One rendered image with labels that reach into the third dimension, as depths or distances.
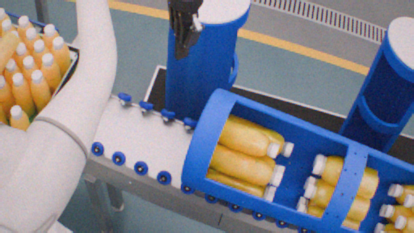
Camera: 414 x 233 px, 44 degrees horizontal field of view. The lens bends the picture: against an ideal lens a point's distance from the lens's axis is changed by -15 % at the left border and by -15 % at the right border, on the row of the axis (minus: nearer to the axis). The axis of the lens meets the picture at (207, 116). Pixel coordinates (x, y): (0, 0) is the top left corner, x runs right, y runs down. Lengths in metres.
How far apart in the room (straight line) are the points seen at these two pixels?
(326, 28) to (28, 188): 2.89
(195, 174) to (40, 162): 0.87
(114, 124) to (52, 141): 1.13
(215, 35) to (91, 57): 1.20
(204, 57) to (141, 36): 1.16
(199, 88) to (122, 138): 0.55
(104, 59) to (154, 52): 2.32
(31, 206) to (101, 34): 0.31
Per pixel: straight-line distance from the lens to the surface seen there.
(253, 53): 3.21
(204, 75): 2.21
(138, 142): 1.83
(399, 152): 2.96
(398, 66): 2.12
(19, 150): 0.74
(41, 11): 2.21
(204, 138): 1.51
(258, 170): 1.57
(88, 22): 0.91
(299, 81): 3.16
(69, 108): 0.78
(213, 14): 1.99
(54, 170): 0.74
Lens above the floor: 2.54
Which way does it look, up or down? 59 degrees down
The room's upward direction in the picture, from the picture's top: 9 degrees clockwise
